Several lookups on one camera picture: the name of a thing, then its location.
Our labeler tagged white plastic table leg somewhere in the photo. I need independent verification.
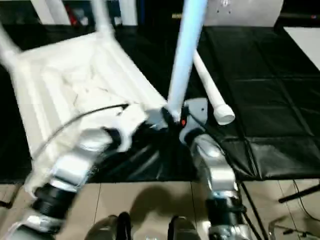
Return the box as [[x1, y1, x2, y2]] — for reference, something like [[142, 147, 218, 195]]
[[191, 50, 236, 126], [90, 0, 118, 39], [166, 0, 210, 119], [0, 19, 24, 74]]

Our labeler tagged white plastic table top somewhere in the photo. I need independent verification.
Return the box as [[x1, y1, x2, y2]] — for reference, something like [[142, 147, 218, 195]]
[[9, 30, 169, 199]]

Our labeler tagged black table mat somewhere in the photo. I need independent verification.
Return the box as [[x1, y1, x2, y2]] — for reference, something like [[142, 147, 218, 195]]
[[0, 23, 320, 185]]

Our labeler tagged glossy black box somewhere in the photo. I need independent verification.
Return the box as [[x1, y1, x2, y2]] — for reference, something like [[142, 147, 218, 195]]
[[136, 0, 211, 26]]

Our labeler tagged dark right robot foot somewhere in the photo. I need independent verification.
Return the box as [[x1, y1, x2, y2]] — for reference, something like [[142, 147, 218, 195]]
[[166, 215, 201, 240]]

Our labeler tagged dark robot foot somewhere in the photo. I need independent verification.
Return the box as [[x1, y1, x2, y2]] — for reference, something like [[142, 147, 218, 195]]
[[166, 215, 201, 240], [86, 211, 133, 240]]

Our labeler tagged dark left robot foot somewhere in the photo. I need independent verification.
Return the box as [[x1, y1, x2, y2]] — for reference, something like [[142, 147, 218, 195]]
[[86, 211, 133, 240]]

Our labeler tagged black tripod leg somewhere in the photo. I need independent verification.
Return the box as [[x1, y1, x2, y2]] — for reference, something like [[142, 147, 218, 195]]
[[278, 184, 320, 204]]

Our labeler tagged white flat board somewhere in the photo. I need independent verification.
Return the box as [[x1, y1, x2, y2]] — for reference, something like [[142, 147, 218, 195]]
[[283, 25, 320, 74]]

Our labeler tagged white cabinet with glass doors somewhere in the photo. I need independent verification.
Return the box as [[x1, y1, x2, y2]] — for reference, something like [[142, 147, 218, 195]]
[[0, 0, 139, 26]]

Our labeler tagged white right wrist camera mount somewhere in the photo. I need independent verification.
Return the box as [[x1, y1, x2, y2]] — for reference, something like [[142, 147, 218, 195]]
[[181, 98, 209, 145]]

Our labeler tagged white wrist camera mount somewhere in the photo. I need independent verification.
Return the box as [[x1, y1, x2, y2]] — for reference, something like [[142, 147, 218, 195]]
[[109, 103, 149, 153], [181, 98, 209, 145]]

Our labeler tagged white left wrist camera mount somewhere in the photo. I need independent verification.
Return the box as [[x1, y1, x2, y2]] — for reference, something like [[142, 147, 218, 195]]
[[109, 103, 149, 153]]

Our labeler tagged black left wrist camera cable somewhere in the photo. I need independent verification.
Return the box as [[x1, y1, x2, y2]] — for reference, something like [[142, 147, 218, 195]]
[[30, 103, 129, 161]]

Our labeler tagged white panel with round mount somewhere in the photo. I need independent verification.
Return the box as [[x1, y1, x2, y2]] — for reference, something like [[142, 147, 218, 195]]
[[204, 0, 285, 28]]

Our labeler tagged chrome tube frame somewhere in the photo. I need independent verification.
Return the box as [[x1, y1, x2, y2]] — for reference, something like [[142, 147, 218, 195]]
[[268, 216, 320, 240]]

